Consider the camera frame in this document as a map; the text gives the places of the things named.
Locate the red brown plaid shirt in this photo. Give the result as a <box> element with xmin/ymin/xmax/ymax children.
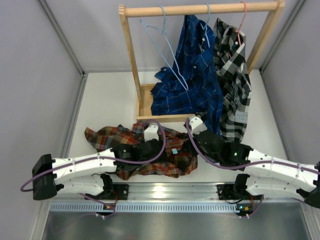
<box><xmin>84</xmin><ymin>121</ymin><xmax>198</xmax><ymax>180</ymax></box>

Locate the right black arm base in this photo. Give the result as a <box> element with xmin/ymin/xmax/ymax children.
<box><xmin>217</xmin><ymin>174</ymin><xmax>264</xmax><ymax>219</ymax></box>

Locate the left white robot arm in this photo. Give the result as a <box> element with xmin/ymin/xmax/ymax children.
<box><xmin>32</xmin><ymin>139</ymin><xmax>165</xmax><ymax>201</ymax></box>

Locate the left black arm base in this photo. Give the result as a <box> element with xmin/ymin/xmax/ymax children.
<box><xmin>85</xmin><ymin>174</ymin><xmax>129</xmax><ymax>216</ymax></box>

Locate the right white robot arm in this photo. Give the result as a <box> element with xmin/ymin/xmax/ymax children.
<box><xmin>187</xmin><ymin>130</ymin><xmax>320</xmax><ymax>208</ymax></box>

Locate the blue plaid shirt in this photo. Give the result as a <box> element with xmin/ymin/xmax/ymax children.
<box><xmin>150</xmin><ymin>15</ymin><xmax>223</xmax><ymax>134</ymax></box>

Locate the black white plaid shirt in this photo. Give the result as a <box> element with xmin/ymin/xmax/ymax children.
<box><xmin>212</xmin><ymin>18</ymin><xmax>252</xmax><ymax>142</ymax></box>

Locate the empty light blue hanger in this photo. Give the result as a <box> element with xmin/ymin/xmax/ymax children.
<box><xmin>139</xmin><ymin>5</ymin><xmax>189</xmax><ymax>91</ymax></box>

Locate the blue hanger with shirt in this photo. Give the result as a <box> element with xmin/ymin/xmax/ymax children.
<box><xmin>201</xmin><ymin>3</ymin><xmax>211</xmax><ymax>48</ymax></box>

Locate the wooden clothes rack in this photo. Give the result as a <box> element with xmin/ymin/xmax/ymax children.
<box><xmin>118</xmin><ymin>0</ymin><xmax>286</xmax><ymax>123</ymax></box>

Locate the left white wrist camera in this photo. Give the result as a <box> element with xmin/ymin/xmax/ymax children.
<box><xmin>143</xmin><ymin>123</ymin><xmax>159</xmax><ymax>142</ymax></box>

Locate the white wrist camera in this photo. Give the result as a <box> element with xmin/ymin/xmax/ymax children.
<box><xmin>188</xmin><ymin>115</ymin><xmax>207</xmax><ymax>135</ymax></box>
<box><xmin>143</xmin><ymin>123</ymin><xmax>159</xmax><ymax>142</ymax></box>

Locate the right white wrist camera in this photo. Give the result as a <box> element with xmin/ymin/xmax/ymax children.
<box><xmin>188</xmin><ymin>115</ymin><xmax>207</xmax><ymax>135</ymax></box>

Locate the aluminium mounting rail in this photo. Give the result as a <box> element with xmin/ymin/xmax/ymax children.
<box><xmin>48</xmin><ymin>181</ymin><xmax>311</xmax><ymax>213</ymax></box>

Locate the pink wire hanger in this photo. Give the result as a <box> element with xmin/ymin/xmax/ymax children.
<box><xmin>232</xmin><ymin>1</ymin><xmax>248</xmax><ymax>46</ymax></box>

